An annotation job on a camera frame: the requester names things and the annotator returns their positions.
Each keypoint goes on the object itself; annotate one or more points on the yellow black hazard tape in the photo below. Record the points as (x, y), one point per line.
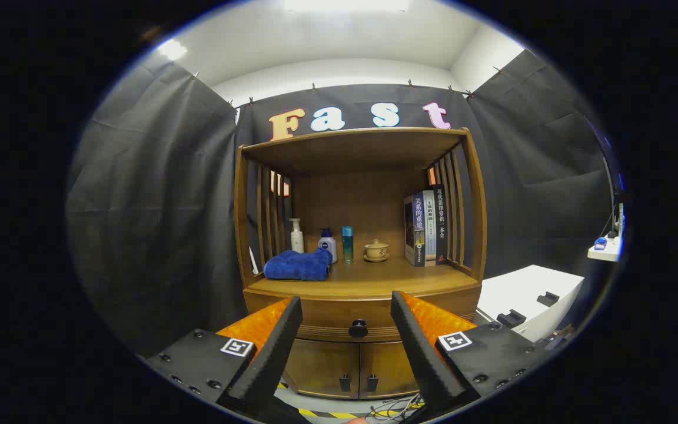
(327, 414)

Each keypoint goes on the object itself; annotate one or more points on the wooden countertop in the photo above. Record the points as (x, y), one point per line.
(374, 277)

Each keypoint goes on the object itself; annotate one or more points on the black plastic clip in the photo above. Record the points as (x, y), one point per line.
(548, 298)
(511, 318)

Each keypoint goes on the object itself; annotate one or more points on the white lotion bottle blue cap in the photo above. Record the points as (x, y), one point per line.
(328, 246)

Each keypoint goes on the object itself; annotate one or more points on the small blue object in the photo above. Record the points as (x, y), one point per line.
(600, 243)

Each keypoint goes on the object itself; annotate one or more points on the wooden cabinet door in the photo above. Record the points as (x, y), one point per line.
(386, 365)
(321, 365)

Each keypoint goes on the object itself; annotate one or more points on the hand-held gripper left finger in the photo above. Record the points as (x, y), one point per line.
(274, 353)

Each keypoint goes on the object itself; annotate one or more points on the book with black spine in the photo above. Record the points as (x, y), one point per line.
(441, 224)

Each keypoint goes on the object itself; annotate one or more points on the teal bottle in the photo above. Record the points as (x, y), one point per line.
(347, 247)

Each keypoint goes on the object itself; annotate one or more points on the wooden drawer with black knob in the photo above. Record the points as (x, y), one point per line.
(345, 309)

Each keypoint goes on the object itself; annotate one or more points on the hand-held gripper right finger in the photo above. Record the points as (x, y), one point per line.
(418, 353)

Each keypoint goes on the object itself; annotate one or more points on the wooden cabinet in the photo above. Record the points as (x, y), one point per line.
(351, 206)

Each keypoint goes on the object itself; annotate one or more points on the beige lidded teacup with saucer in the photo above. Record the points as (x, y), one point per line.
(376, 251)

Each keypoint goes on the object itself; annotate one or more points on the white pump bottle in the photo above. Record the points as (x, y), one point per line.
(296, 240)

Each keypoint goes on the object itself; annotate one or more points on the book with blue spine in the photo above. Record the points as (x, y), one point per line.
(416, 229)

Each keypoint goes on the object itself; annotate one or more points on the white wall shelf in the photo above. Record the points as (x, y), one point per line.
(607, 254)

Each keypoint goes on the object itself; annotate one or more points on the white side cabinet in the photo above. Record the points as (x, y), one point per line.
(527, 288)

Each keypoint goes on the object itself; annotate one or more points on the blue towel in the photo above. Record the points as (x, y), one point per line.
(298, 266)

